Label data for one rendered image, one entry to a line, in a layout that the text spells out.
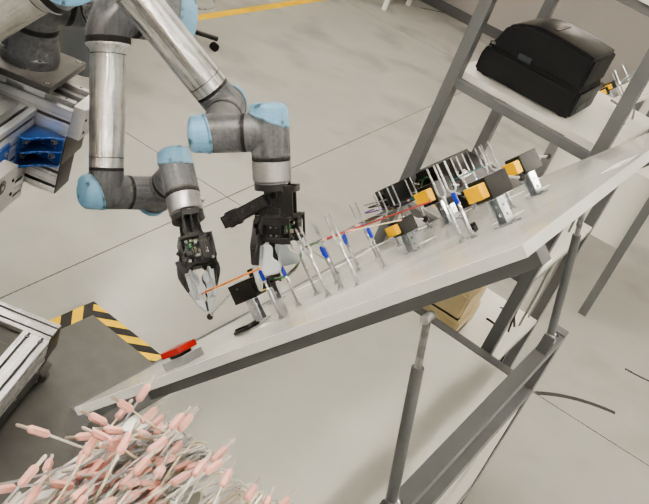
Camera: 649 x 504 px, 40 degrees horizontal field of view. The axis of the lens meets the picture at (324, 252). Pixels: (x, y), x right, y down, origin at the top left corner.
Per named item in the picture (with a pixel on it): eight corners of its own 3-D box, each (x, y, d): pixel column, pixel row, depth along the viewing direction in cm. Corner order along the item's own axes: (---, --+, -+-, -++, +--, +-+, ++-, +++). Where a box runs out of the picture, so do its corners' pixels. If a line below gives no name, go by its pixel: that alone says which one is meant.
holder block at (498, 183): (547, 204, 154) (526, 156, 154) (506, 226, 148) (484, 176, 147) (528, 210, 158) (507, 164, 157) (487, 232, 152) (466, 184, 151)
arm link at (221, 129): (198, 137, 181) (252, 136, 181) (188, 161, 172) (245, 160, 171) (193, 101, 177) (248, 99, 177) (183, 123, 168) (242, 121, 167)
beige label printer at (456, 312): (369, 294, 290) (391, 245, 280) (397, 272, 308) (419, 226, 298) (448, 345, 281) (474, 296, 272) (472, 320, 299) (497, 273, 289)
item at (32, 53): (-13, 55, 224) (-7, 18, 220) (16, 39, 238) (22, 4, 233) (43, 77, 225) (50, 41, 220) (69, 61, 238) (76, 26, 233)
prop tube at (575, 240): (540, 343, 230) (568, 234, 218) (544, 339, 232) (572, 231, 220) (552, 348, 229) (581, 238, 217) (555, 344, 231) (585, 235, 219)
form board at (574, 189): (371, 252, 272) (369, 247, 272) (705, 117, 210) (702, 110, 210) (77, 416, 177) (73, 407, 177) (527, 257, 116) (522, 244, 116)
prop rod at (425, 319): (429, 317, 144) (399, 464, 156) (436, 312, 146) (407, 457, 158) (420, 314, 145) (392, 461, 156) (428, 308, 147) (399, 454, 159)
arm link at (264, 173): (244, 162, 171) (264, 156, 179) (246, 186, 172) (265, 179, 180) (279, 163, 168) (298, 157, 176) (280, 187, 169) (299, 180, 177)
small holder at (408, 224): (443, 236, 186) (429, 204, 185) (413, 252, 180) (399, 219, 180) (430, 241, 189) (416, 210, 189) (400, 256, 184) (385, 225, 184)
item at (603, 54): (471, 70, 251) (501, 6, 241) (500, 61, 270) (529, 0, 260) (566, 122, 241) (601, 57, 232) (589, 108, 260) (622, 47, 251)
